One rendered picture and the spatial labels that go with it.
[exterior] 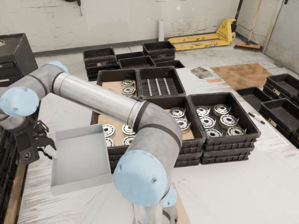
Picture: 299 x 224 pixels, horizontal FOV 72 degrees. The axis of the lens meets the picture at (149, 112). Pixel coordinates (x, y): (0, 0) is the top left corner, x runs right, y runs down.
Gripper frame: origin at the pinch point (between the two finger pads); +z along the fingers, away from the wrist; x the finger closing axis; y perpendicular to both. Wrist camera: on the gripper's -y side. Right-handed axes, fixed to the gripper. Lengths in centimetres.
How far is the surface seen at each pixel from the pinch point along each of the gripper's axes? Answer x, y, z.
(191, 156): -52, 1, 45
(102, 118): -14, 46, 30
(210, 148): -63, 0, 44
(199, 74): -105, 92, 71
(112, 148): -17.4, 10.4, 20.8
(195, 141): -56, 1, 33
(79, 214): 10.2, -4.2, 36.3
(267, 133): -108, 8, 72
